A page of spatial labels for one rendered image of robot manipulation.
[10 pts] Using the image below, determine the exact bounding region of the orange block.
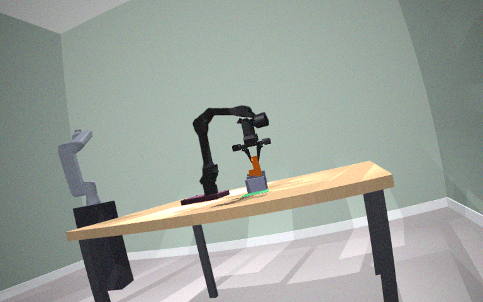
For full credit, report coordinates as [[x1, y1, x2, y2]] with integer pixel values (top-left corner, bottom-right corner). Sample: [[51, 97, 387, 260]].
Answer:
[[249, 156, 262, 177]]

